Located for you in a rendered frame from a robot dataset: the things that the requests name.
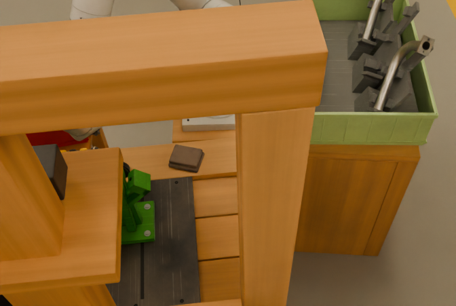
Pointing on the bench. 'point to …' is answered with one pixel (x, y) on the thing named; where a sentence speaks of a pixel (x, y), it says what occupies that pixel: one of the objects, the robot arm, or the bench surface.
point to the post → (9, 195)
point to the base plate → (163, 252)
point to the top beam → (160, 66)
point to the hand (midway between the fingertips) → (93, 129)
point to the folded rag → (186, 158)
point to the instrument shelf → (79, 229)
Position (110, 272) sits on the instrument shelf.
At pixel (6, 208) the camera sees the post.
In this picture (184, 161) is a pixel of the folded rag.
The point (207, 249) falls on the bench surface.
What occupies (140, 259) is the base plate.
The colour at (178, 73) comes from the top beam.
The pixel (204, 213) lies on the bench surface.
